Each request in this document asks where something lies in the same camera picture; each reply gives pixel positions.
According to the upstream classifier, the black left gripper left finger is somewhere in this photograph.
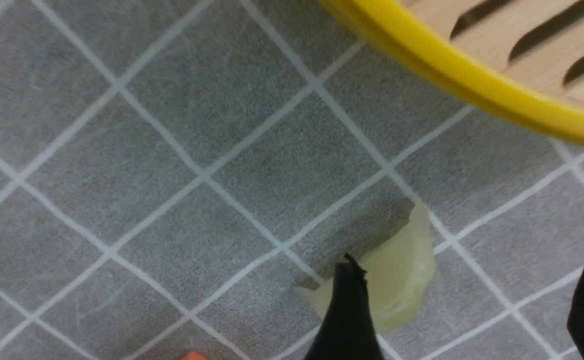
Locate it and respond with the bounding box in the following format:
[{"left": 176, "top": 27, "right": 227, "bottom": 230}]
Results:
[{"left": 305, "top": 253, "right": 384, "bottom": 360}]

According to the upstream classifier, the pale green dumpling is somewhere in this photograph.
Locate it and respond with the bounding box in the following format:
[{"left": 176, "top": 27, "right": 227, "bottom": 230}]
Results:
[{"left": 294, "top": 202, "right": 436, "bottom": 334}]

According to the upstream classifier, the bamboo steamer tray yellow rim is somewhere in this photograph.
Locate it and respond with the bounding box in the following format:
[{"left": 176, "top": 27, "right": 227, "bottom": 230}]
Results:
[{"left": 321, "top": 0, "right": 584, "bottom": 146}]

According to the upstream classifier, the orange foam cube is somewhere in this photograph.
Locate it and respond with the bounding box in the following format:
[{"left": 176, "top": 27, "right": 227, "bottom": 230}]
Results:
[{"left": 180, "top": 351, "right": 210, "bottom": 360}]

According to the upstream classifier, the grey checked tablecloth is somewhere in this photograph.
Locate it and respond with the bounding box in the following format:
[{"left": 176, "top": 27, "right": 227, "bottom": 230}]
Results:
[{"left": 0, "top": 0, "right": 584, "bottom": 360}]

